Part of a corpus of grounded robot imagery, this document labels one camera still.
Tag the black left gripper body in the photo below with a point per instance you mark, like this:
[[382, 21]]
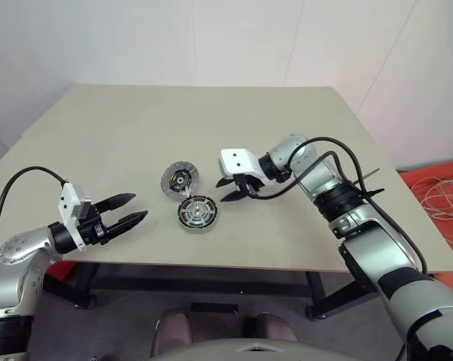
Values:
[[93, 229]]

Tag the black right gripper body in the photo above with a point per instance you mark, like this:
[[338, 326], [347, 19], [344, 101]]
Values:
[[249, 184]]

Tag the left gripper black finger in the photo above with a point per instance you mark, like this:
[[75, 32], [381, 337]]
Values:
[[115, 202], [128, 223]]

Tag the round motor housing with windings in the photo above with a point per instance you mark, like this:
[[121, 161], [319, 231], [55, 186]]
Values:
[[198, 229]]

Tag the round hinged motor lid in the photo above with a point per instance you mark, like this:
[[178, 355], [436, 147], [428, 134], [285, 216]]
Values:
[[170, 176]]

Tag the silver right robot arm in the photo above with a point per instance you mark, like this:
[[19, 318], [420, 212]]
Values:
[[380, 255]]

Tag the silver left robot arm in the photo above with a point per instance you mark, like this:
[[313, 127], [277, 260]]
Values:
[[19, 248]]

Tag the red cloth under table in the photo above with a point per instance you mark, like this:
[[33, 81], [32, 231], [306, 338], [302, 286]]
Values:
[[61, 269]]

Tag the dark maroon rounded shape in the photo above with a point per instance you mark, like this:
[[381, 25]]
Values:
[[174, 331]]

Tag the grey robot torso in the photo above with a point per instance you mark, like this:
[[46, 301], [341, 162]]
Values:
[[226, 354]]

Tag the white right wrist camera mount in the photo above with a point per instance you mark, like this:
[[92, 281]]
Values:
[[238, 159]]

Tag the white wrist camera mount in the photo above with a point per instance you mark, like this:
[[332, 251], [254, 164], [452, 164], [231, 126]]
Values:
[[238, 159], [68, 203]]

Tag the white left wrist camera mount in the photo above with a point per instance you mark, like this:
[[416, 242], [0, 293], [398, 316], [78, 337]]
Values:
[[68, 203]]

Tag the black metal table frame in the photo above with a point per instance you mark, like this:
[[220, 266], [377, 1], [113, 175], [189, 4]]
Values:
[[196, 280]]

